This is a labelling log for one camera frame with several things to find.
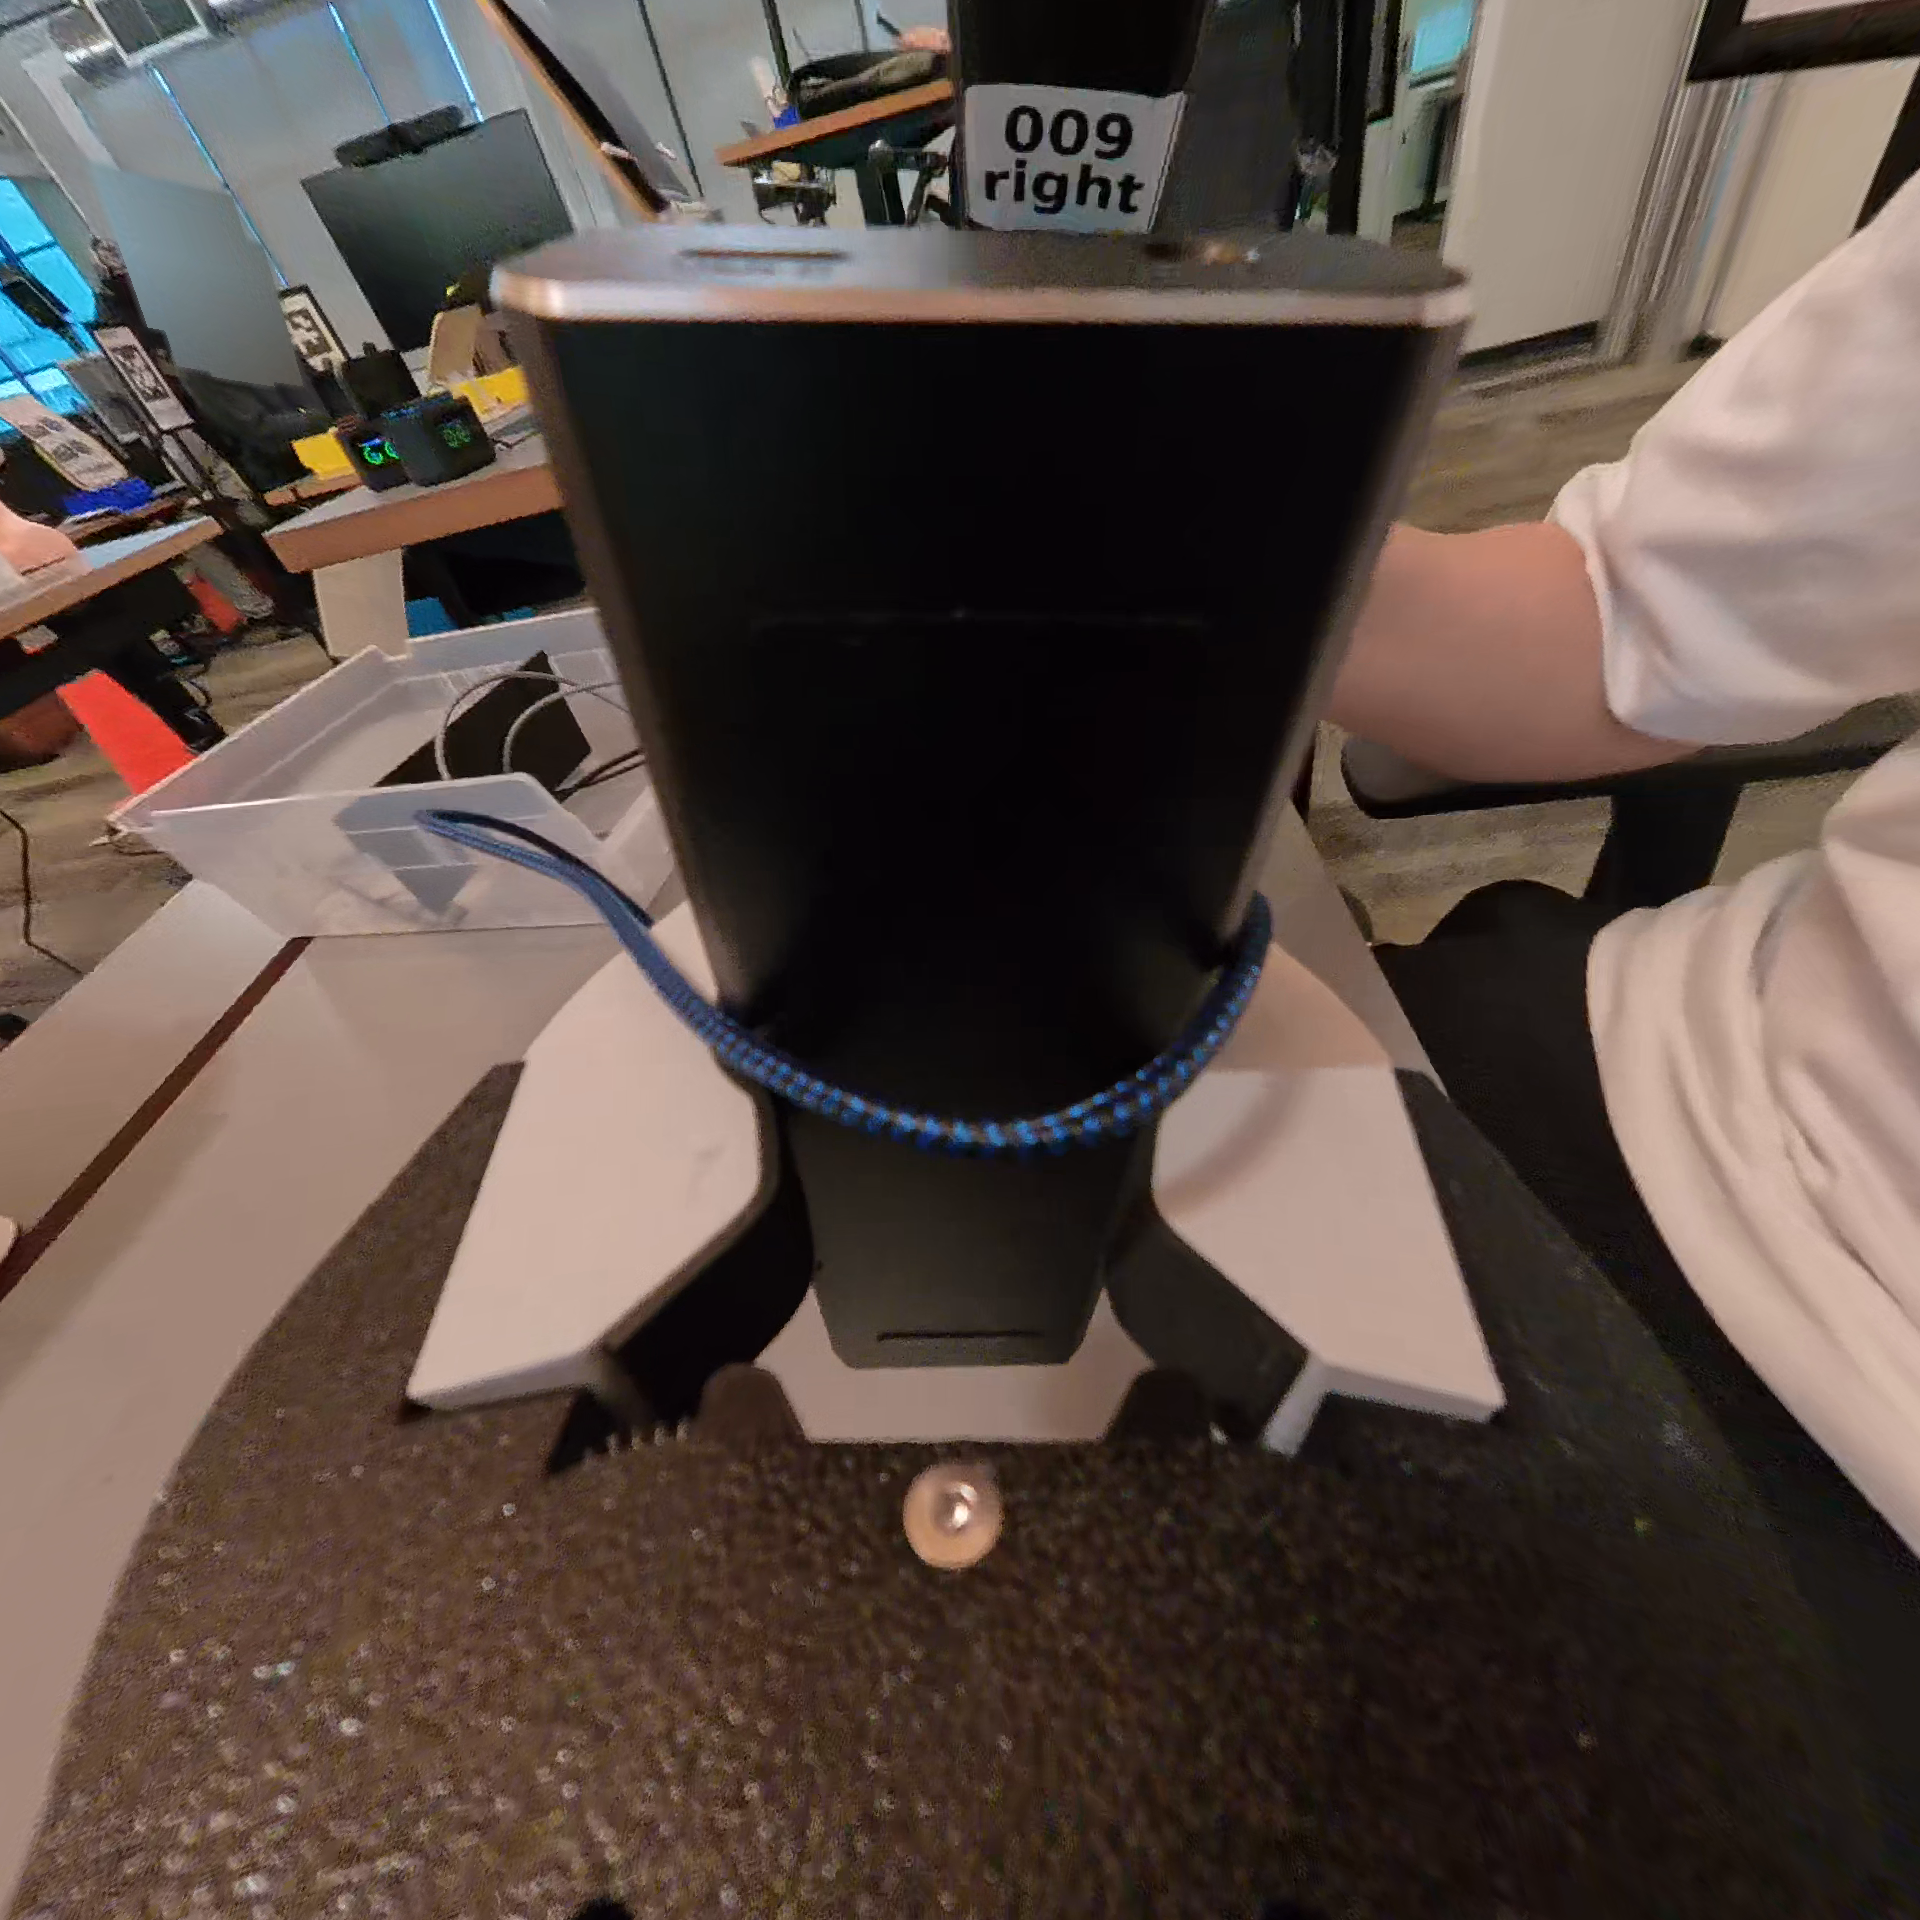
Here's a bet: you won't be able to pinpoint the clear plastic bin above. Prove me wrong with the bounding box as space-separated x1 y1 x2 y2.
108 604 679 941

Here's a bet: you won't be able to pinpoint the blue braided cable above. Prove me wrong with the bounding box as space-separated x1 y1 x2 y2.
418 808 1276 1157

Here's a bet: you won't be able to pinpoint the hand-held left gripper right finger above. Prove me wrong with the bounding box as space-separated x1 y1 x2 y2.
1101 895 1507 1455

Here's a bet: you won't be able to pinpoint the black multiport usb hub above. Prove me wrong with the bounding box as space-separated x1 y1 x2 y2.
489 224 1474 1370

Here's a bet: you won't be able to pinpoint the black device green lights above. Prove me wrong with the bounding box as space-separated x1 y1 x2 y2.
332 388 499 495

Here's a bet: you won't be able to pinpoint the person's right forearm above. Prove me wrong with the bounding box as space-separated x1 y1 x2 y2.
1327 516 1702 820

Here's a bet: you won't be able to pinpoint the black monitor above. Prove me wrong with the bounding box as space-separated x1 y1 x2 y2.
298 107 578 360

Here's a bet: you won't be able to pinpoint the orange traffic cone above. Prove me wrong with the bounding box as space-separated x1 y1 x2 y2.
57 670 200 797

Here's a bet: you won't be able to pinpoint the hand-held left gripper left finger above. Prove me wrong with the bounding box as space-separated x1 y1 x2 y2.
404 907 823 1433

